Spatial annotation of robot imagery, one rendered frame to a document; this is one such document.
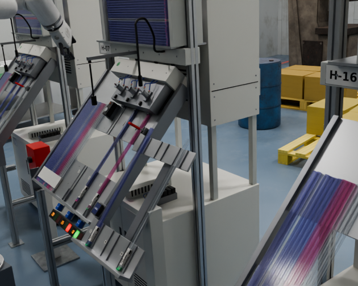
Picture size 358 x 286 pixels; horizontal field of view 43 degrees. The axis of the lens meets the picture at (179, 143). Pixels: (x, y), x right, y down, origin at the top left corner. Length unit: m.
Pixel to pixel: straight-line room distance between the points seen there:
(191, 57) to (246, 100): 0.44
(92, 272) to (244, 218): 1.05
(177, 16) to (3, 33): 5.22
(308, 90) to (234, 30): 4.28
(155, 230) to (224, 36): 0.93
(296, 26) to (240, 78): 5.94
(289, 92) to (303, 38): 1.76
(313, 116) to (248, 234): 2.56
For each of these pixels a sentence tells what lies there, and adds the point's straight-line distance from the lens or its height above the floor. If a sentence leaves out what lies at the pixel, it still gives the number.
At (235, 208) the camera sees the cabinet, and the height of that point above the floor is 0.53.
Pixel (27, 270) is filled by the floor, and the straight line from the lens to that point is 3.14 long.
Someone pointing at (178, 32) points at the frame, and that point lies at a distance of 1.94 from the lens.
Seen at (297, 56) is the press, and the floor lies 0.49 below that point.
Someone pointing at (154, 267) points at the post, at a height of 0.61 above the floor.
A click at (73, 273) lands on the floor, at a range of 3.00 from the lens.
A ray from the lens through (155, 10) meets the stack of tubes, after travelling 2.03.
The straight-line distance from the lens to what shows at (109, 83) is 2.47.
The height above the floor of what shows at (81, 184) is 0.80.
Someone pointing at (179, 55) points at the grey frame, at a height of 1.35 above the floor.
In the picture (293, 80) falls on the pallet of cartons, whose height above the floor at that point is 0.40.
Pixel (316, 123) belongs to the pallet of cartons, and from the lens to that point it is 4.90.
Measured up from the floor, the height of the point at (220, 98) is 1.13.
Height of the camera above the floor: 1.59
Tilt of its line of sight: 18 degrees down
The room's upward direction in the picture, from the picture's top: 3 degrees counter-clockwise
